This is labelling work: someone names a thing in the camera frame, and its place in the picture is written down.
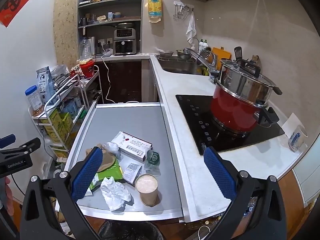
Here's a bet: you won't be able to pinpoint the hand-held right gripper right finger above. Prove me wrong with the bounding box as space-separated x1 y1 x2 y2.
203 146 293 240

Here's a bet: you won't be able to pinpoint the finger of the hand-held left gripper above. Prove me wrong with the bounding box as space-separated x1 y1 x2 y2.
0 137 41 158
0 134 16 149

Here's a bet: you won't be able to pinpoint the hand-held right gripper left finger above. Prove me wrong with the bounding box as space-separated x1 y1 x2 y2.
19 146 104 240

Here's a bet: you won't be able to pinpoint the green snack packet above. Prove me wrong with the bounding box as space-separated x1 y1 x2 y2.
85 159 124 198

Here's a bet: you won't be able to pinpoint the clear bag with green logo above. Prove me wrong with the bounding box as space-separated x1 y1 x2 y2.
144 150 162 176

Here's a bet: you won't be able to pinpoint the trash bin with black bag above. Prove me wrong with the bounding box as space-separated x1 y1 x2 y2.
97 219 164 240

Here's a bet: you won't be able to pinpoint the person's left hand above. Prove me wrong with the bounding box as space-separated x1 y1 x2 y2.
4 177 13 213

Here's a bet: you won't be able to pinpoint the brown paper bag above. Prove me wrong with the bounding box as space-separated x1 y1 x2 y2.
86 144 118 173

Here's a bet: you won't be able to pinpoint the yellow green tea box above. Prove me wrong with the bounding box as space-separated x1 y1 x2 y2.
41 108 63 141
59 112 74 142

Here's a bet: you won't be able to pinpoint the crumpled white tissue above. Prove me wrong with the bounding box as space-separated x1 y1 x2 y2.
100 177 132 212

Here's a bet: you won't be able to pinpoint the crumpled clear plastic wrap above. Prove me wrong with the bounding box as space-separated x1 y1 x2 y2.
102 142 123 159

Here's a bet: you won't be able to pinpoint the plastic jar with blue lid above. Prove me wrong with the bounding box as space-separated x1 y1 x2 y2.
25 85 45 118

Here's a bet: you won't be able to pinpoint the small white printed packet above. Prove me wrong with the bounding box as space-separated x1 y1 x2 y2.
122 162 143 187

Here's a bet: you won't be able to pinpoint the white cardboard box red print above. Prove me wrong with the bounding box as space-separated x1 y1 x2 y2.
111 131 153 162

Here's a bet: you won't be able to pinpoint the black induction cooktop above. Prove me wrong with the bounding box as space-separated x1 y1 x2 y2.
175 94 286 156

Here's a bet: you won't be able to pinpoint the brown paper cup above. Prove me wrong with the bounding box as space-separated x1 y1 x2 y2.
135 174 159 207

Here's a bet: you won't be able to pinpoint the red cooking pot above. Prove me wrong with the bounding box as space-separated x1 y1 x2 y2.
209 81 280 134

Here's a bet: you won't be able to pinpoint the white and blue food bag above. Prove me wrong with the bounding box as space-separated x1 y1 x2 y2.
36 66 55 104

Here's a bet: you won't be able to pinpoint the white rolling cart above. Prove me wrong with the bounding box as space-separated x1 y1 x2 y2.
31 64 104 161

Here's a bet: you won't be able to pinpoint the white mug blue print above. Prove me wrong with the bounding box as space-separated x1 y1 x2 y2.
288 125 309 153

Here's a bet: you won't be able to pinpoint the red instant noodle bucket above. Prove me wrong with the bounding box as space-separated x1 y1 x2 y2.
79 60 96 79

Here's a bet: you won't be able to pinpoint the steel steamer pot with lid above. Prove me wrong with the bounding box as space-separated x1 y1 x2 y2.
214 58 283 108

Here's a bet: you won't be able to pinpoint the large clear water bottle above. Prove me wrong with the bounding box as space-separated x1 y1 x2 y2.
79 37 94 60

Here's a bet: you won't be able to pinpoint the steel kitchen sink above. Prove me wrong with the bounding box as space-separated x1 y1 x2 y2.
155 54 208 76

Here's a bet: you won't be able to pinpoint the orange cutting board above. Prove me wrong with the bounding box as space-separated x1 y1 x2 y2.
211 46 232 72

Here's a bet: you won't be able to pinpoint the chrome faucet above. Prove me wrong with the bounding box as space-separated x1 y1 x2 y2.
183 47 218 68

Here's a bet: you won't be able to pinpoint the black spatula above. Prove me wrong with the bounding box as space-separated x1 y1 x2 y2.
233 46 243 63

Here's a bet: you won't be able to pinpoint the silver air fryer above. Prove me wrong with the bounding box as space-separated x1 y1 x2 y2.
113 27 138 56

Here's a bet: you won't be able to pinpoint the white hanging towel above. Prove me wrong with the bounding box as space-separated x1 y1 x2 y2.
185 11 197 42

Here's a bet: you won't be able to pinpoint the yellow noodle package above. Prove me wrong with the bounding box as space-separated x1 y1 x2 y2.
148 0 163 24

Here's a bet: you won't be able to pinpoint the white power cable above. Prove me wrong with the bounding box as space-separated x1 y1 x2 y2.
101 46 118 104

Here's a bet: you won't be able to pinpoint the red wall decoration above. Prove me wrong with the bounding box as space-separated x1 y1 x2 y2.
0 0 36 28

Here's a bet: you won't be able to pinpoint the wall hook rack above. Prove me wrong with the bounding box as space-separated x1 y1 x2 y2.
173 1 195 21

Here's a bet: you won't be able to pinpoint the grey wall shelf unit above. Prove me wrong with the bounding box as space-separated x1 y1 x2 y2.
76 0 145 57

